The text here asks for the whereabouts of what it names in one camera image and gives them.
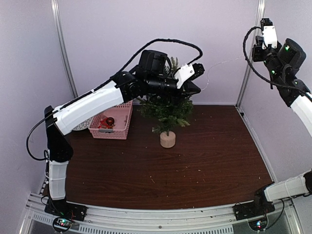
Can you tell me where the small green christmas tree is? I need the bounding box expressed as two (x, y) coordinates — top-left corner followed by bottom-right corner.
(137, 57), (193, 149)

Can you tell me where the fairy light string with battery box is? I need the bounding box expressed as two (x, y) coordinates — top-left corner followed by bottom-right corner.
(199, 57), (246, 92)

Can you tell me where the pink plastic basket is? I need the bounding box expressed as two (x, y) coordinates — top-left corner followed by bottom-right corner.
(88, 101), (133, 140)

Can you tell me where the red ball ornament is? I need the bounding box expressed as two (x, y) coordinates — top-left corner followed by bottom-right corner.
(106, 117), (115, 125)

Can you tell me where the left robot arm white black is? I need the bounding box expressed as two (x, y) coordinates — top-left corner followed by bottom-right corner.
(42, 49), (205, 216)

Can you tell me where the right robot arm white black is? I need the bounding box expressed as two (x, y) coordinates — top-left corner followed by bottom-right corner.
(250, 36), (312, 215)

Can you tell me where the red ribbon bow ornament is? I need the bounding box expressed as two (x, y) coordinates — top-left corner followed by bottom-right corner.
(99, 118), (108, 128)

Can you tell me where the gold star ornament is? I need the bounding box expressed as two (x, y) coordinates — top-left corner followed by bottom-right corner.
(98, 123), (115, 129)

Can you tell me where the blue white patterned plate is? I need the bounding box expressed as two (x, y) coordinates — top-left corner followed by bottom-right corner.
(73, 117), (93, 131)

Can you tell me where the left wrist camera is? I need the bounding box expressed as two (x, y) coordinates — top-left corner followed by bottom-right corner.
(173, 63), (205, 89)

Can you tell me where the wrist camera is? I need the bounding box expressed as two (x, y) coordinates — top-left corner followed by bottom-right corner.
(260, 18), (278, 50)
(173, 63), (205, 89)

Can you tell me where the right aluminium corner post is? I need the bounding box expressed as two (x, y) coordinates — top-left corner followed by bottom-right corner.
(236, 0), (266, 110)

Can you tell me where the aluminium corner post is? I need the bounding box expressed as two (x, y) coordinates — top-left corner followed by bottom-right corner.
(236, 0), (266, 110)
(51, 0), (78, 98)

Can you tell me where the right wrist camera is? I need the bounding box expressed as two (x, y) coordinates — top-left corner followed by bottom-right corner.
(260, 18), (278, 50)

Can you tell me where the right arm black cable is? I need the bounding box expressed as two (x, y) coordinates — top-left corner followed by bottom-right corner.
(243, 26), (312, 96)

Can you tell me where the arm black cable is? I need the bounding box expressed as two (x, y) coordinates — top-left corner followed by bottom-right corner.
(25, 38), (204, 161)
(243, 26), (312, 96)

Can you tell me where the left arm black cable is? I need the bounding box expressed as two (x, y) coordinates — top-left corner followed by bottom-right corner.
(25, 38), (204, 161)

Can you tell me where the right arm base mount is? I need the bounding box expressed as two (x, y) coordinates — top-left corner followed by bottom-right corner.
(233, 202), (275, 232)

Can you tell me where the aluminium front rail frame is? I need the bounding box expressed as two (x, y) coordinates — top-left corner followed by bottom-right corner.
(18, 192), (305, 234)

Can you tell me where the left aluminium corner post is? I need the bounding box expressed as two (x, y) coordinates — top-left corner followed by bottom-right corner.
(51, 0), (78, 98)

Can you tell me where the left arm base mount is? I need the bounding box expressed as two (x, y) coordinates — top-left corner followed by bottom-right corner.
(44, 198), (87, 233)

